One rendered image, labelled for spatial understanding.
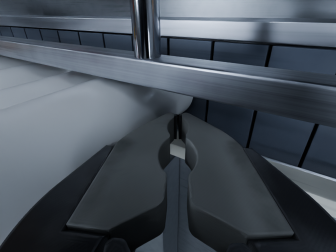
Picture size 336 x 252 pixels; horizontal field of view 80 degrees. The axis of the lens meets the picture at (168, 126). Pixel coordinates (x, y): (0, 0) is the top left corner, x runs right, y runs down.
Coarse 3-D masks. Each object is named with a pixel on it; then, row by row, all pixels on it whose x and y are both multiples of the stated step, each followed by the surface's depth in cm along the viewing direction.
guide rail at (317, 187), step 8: (176, 144) 16; (184, 144) 16; (176, 152) 16; (184, 152) 16; (280, 168) 14; (288, 168) 14; (288, 176) 13; (296, 176) 13; (304, 176) 13; (312, 176) 13; (304, 184) 12; (312, 184) 12; (320, 184) 12; (328, 184) 12; (312, 192) 12; (320, 192) 12; (328, 192) 12; (320, 200) 12; (328, 200) 11; (328, 208) 12
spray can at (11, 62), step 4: (0, 56) 19; (4, 56) 19; (0, 60) 19; (4, 60) 19; (8, 60) 19; (12, 60) 19; (16, 60) 19; (20, 60) 20; (24, 60) 20; (0, 64) 18; (4, 64) 19; (8, 64) 19; (12, 64) 19; (16, 64) 19; (20, 64) 20; (0, 68) 18
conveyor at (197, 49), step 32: (0, 32) 31; (32, 32) 26; (64, 32) 23; (96, 32) 21; (256, 64) 14; (288, 64) 13; (320, 64) 12; (224, 128) 17; (256, 128) 16; (288, 128) 14; (320, 128) 13; (288, 160) 15; (320, 160) 14
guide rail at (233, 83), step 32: (64, 64) 12; (96, 64) 10; (128, 64) 9; (160, 64) 8; (192, 64) 8; (224, 64) 8; (192, 96) 8; (224, 96) 7; (256, 96) 7; (288, 96) 6; (320, 96) 6
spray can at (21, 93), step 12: (72, 72) 15; (24, 84) 13; (36, 84) 13; (48, 84) 13; (60, 84) 14; (72, 84) 14; (0, 96) 11; (12, 96) 12; (24, 96) 12; (36, 96) 12; (0, 108) 11
